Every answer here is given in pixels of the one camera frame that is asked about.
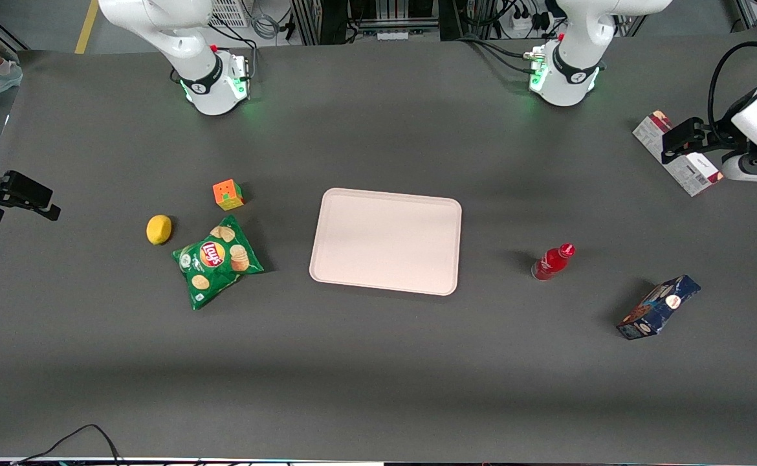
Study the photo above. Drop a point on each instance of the red drink bottle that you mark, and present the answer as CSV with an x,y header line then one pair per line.
x,y
552,262

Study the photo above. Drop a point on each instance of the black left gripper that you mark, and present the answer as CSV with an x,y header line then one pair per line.
x,y
717,138

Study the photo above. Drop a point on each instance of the aluminium frame post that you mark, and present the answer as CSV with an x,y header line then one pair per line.
x,y
305,21

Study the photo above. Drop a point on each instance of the small white power strip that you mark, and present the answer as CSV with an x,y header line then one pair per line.
x,y
393,35

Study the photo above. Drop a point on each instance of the yellow lemon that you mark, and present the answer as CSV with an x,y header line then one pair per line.
x,y
158,229

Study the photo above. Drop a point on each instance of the pale pink plastic tray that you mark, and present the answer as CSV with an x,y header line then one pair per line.
x,y
386,241

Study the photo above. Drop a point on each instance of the red cookie box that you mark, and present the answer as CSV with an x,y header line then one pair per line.
x,y
695,169

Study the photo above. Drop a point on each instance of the blue cookie box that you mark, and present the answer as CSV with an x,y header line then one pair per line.
x,y
658,307

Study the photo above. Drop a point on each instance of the white perforated box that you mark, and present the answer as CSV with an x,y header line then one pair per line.
x,y
228,11

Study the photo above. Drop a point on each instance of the colourful puzzle cube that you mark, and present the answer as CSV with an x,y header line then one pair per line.
x,y
228,195

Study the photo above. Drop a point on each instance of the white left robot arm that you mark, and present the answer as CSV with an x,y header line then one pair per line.
x,y
572,71

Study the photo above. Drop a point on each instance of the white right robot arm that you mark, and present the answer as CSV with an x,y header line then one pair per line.
x,y
184,45

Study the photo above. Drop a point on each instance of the green Lays chips bag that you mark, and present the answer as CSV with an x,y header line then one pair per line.
x,y
218,262

